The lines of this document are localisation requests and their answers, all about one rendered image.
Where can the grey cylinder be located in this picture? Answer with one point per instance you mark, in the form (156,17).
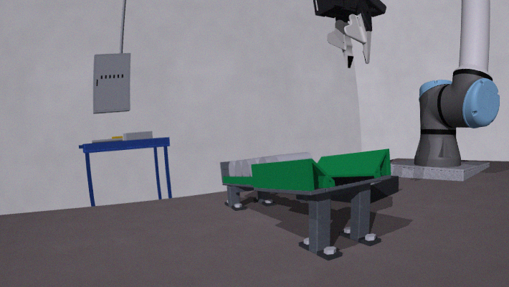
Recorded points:
(264,159)
(238,168)
(231,169)
(253,161)
(290,157)
(245,168)

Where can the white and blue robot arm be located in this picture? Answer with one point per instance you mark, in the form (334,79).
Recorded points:
(470,100)

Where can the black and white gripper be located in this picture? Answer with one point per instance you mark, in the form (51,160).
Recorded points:
(358,14)

